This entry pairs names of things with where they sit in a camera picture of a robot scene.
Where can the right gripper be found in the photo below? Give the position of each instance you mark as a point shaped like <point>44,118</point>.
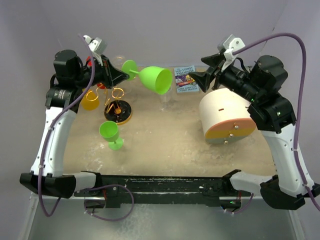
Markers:
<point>204,78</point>

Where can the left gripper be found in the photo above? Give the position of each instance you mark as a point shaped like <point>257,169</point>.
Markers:
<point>111,76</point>

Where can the red wine glass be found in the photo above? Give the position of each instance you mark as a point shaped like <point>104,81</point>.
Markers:
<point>100,86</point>

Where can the gold wine glass rack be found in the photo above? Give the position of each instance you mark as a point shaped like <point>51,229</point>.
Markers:
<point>116,109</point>

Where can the orange wine glass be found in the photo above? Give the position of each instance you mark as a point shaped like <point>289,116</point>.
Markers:
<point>90,101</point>

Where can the green wine glass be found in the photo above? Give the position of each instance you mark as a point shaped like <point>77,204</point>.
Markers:
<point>109,131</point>
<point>154,78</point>

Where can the white round drawer box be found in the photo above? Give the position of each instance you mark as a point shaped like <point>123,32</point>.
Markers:
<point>224,117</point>

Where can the clear wine glass front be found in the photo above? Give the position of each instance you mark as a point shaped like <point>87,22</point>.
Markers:
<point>125,84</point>

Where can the clear wine glass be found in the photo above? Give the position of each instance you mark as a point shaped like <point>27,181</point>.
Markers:
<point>166,100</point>
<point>125,84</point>

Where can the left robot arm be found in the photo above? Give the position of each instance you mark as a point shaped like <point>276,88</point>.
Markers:
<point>62,103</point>

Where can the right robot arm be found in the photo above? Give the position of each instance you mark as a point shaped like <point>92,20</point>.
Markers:
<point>274,117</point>

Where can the clear wine glass back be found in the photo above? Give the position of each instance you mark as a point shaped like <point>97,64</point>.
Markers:
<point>166,100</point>

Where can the blue treehouse book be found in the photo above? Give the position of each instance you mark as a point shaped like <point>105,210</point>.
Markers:
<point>183,81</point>

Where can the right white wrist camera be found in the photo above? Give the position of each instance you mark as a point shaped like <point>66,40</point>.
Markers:
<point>229,46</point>

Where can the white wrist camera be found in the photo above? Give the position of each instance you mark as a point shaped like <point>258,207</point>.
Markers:
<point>229,46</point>
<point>96,45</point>

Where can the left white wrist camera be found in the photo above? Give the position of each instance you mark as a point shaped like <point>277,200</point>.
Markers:
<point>96,45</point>

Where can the black base frame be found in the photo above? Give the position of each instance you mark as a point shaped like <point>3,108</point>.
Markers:
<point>185,190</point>

